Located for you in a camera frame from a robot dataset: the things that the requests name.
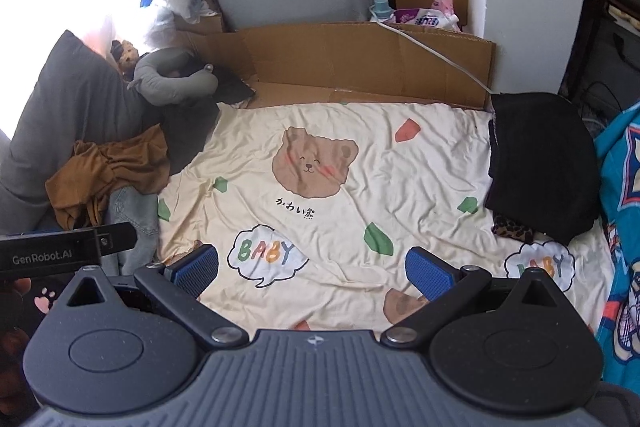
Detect brown garment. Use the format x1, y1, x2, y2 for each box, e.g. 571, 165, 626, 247
46, 126, 171, 228

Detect grey neck pillow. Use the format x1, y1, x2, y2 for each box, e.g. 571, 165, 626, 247
127, 48, 218, 108

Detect black bear-print skirt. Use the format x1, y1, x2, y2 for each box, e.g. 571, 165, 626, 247
484, 92, 600, 247

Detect white cable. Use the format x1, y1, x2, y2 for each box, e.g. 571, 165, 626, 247
372, 0, 496, 95

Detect light blue jeans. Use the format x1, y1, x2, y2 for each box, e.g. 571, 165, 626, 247
100, 186, 160, 275

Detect blue printed quilt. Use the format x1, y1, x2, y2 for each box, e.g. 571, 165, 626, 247
592, 107, 640, 388

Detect cream bear-print blanket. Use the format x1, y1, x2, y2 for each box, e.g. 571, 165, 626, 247
155, 99, 616, 338

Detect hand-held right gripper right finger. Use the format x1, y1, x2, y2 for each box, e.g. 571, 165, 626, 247
381, 247, 556, 349

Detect small teddy bear toy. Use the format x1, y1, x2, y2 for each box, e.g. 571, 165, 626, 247
112, 39, 141, 72

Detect dark grey pillow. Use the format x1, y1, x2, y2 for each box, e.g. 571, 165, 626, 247
0, 31, 166, 228

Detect grey fluffy toy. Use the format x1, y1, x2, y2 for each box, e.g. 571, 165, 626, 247
145, 7, 176, 50

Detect small cardboard box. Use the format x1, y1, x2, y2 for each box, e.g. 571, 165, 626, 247
172, 9, 226, 35

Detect black cloth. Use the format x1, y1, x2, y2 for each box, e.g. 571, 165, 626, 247
155, 72, 256, 175

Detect white purple detergent bag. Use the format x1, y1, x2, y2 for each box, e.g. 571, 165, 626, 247
392, 7, 461, 32

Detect grey bag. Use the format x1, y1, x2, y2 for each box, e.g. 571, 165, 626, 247
565, 14, 640, 108

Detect person's left hand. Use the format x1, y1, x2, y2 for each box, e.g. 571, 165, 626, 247
10, 277, 38, 298

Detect folded cardboard sheet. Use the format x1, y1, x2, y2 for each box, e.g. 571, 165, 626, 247
175, 23, 497, 110

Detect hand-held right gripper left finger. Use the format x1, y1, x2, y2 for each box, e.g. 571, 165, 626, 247
65, 244, 251, 349

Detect leopard print folded garment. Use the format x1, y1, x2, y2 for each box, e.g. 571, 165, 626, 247
491, 213, 536, 243

